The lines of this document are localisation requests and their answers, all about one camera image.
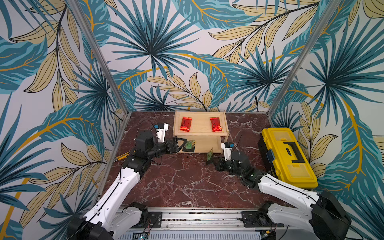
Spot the yellow black toolbox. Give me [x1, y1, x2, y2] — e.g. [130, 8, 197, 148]
[258, 128, 319, 190]

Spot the yellow utility knife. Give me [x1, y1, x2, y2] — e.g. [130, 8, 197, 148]
[115, 152, 130, 161]

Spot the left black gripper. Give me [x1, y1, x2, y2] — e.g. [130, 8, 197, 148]
[147, 136, 187, 159]

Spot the wooden two-tier shelf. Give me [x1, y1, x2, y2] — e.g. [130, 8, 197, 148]
[173, 111, 230, 154]

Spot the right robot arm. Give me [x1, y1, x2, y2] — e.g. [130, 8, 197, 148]
[213, 149, 352, 240]

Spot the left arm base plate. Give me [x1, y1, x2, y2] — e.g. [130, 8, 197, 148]
[131, 212, 163, 229]

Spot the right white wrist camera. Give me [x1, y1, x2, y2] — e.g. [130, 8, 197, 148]
[221, 142, 235, 161]

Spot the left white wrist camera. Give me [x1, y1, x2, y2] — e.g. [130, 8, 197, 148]
[155, 123, 169, 143]

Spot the green tea bag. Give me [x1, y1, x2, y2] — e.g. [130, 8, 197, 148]
[206, 148, 213, 166]
[183, 140, 196, 153]

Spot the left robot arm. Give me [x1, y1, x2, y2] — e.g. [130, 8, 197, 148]
[67, 129, 187, 240]

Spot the red tea bag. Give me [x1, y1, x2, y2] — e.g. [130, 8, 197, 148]
[210, 117, 223, 132]
[180, 117, 192, 132]

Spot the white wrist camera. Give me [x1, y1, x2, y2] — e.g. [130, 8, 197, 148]
[155, 123, 169, 143]
[221, 142, 235, 161]

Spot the aluminium front rail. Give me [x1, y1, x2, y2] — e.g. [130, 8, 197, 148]
[70, 207, 331, 240]

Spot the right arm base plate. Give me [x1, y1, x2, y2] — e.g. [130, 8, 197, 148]
[240, 211, 285, 229]

